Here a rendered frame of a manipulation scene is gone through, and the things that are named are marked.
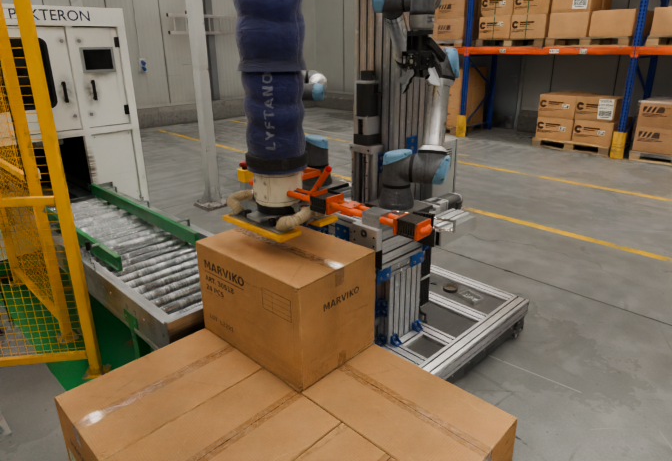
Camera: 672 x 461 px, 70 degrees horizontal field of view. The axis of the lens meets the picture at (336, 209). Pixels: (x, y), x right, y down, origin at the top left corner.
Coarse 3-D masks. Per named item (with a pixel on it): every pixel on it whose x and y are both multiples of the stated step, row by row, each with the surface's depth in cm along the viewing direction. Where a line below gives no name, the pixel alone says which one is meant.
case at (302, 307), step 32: (224, 256) 181; (256, 256) 178; (288, 256) 178; (320, 256) 178; (352, 256) 177; (224, 288) 186; (256, 288) 171; (288, 288) 158; (320, 288) 163; (352, 288) 177; (224, 320) 193; (256, 320) 177; (288, 320) 163; (320, 320) 166; (352, 320) 181; (256, 352) 182; (288, 352) 168; (320, 352) 170; (352, 352) 185
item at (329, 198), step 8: (320, 192) 166; (328, 192) 169; (336, 192) 166; (312, 200) 162; (320, 200) 159; (328, 200) 159; (336, 200) 162; (312, 208) 163; (320, 208) 160; (328, 208) 160
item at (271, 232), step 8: (224, 216) 184; (232, 216) 183; (240, 216) 182; (240, 224) 178; (248, 224) 176; (256, 224) 174; (264, 224) 174; (272, 224) 171; (256, 232) 172; (264, 232) 169; (272, 232) 168; (280, 232) 166; (288, 232) 168; (296, 232) 169; (280, 240) 164
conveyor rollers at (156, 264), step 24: (96, 216) 342; (120, 216) 344; (120, 240) 301; (144, 240) 302; (168, 240) 304; (144, 264) 267; (168, 264) 268; (192, 264) 268; (144, 288) 241; (168, 288) 240; (192, 288) 240; (168, 312) 222
